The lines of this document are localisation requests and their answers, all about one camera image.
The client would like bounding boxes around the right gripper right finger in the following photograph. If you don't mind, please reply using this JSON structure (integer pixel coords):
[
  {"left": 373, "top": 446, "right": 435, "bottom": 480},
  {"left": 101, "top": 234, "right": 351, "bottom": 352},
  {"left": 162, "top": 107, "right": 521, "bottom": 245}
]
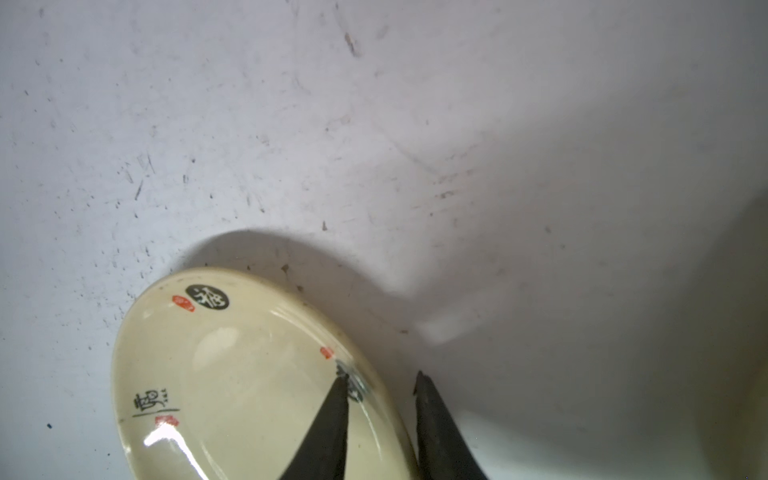
[{"left": 414, "top": 371, "right": 487, "bottom": 480}]

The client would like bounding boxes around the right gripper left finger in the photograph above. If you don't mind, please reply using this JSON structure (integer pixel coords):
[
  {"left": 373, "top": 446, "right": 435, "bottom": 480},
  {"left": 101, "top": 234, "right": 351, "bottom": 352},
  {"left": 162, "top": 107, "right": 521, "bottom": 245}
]
[{"left": 281, "top": 374, "right": 349, "bottom": 480}]

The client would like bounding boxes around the cream floral plate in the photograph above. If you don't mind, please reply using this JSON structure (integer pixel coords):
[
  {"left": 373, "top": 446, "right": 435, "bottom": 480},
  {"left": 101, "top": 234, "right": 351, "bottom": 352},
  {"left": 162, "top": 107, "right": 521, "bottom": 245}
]
[{"left": 112, "top": 267, "right": 419, "bottom": 479}]

